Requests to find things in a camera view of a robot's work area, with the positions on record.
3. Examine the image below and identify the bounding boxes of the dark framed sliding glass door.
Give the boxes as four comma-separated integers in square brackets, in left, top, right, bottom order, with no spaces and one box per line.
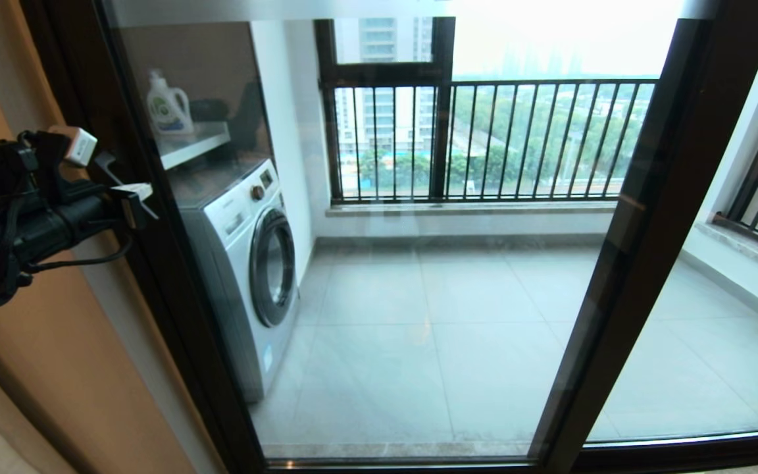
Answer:
[17,0,758,474]

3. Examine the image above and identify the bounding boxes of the white detergent bottle green label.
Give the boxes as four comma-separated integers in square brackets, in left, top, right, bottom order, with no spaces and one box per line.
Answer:
[145,68,194,136]

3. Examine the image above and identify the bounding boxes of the white front-load washing machine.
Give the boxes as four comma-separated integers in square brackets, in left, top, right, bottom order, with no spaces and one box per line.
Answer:
[170,156,301,403]

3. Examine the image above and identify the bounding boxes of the grey high-rise building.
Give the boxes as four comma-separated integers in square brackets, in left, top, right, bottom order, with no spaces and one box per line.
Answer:
[336,17,436,157]

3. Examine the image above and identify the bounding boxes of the grey stone window sill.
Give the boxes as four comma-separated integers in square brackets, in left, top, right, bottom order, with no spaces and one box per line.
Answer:
[325,200,620,218]
[695,223,758,284]

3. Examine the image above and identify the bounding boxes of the long black balcony railing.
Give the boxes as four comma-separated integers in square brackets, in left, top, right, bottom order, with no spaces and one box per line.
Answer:
[321,78,660,203]

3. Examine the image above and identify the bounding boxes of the dark brown fixed glass door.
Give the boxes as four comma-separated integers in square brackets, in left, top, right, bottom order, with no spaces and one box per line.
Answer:
[580,0,758,469]

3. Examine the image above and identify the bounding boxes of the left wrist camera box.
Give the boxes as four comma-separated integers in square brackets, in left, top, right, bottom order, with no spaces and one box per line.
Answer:
[18,125,99,198]

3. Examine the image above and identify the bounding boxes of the white wall shelf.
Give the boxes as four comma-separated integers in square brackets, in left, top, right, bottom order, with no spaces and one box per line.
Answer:
[157,120,232,171]

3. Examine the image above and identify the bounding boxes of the dark window frame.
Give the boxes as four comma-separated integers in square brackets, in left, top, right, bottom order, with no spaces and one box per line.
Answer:
[314,17,457,201]

